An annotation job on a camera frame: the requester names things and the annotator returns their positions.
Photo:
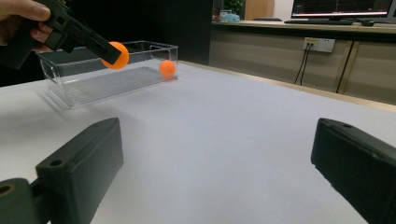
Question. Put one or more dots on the teal packet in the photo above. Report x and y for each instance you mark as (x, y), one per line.
(230, 17)

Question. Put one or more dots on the black keyboard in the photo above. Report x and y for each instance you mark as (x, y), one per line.
(317, 21)

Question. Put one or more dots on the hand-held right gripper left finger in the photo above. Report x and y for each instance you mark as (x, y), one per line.
(77, 174)

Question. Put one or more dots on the green plant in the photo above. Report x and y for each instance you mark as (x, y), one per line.
(233, 4)

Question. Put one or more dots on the long beige desk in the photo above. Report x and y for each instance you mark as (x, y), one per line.
(264, 53)

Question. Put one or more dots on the white wall outlet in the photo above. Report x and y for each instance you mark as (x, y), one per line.
(319, 45)

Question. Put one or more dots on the orange ball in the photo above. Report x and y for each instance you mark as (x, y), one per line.
(123, 59)
(167, 68)

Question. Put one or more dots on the wooden door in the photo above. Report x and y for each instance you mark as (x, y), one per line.
(258, 9)

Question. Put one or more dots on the clear plastic container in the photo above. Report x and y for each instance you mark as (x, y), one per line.
(102, 85)

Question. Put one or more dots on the white board mat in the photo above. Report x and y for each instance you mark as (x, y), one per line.
(218, 140)

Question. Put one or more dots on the black computer mouse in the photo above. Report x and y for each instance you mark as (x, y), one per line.
(367, 22)

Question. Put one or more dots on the computer monitor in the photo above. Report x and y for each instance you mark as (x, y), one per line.
(342, 6)

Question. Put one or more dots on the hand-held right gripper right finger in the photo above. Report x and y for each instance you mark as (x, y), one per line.
(358, 168)

